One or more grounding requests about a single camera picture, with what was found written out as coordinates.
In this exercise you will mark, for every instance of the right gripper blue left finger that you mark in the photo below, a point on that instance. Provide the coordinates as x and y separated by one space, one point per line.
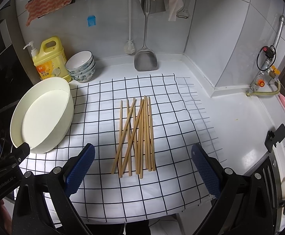
76 169

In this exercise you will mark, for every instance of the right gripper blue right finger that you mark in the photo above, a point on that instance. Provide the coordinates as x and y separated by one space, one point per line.
205 166

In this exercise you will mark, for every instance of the wooden chopstick ten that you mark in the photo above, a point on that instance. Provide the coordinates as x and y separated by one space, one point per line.
151 134

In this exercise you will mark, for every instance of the wooden chopstick eight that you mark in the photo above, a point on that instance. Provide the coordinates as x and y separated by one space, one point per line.
145 133

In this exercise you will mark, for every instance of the wooden chopstick six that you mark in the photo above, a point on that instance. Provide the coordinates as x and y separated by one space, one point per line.
139 138

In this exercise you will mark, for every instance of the wooden chopstick four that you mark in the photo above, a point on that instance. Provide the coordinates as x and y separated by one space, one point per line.
124 164

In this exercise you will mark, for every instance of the wooden chopstick one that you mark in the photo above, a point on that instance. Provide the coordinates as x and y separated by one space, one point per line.
120 136

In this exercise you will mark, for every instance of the wooden chopstick two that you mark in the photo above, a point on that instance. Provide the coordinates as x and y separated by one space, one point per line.
123 135

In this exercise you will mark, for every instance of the wooden chopstick nine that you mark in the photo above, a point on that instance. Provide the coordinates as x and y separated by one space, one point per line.
148 137

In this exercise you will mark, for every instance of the wooden chopstick seven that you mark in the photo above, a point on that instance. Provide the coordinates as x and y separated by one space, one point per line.
141 157

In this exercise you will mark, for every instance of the person left hand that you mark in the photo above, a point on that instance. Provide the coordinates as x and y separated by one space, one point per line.
7 220

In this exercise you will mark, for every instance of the large cream bowl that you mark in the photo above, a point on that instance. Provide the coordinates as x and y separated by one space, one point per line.
43 115

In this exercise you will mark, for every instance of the white grid pattern cloth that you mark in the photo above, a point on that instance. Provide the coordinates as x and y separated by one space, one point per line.
179 121

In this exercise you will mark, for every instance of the black clip stand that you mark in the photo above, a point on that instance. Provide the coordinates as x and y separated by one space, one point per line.
272 138

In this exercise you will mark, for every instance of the yellow dish soap bottle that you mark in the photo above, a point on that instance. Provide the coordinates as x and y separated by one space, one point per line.
50 61

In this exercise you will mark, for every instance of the bottom floral ceramic bowl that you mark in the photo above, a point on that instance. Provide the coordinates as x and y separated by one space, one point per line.
84 77

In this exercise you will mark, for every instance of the floral ceramic bowl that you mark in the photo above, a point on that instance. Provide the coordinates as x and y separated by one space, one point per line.
86 70
84 77
79 60

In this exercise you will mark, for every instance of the white pump soap bottle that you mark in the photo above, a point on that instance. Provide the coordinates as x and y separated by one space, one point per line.
34 51

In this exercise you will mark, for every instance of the pink soap dish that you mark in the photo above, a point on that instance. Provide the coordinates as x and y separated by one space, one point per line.
282 99

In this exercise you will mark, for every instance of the top floral ceramic bowl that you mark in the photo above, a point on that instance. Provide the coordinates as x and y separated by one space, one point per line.
79 60

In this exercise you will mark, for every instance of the middle floral ceramic bowl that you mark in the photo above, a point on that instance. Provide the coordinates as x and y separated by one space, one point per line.
86 70

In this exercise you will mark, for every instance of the gas valve assembly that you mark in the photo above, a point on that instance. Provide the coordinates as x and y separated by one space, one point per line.
266 72

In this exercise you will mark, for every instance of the steel spatula turner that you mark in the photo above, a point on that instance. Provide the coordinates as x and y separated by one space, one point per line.
145 59

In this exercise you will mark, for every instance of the white dish brush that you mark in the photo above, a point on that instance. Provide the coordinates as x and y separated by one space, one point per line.
129 47

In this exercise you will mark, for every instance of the pink striped dish cloth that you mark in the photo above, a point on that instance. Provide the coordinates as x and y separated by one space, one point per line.
39 8

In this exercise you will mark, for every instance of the metal gas pipe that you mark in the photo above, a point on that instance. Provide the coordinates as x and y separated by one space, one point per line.
279 32

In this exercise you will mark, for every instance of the blue wall hook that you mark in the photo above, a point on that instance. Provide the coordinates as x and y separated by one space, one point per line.
91 20

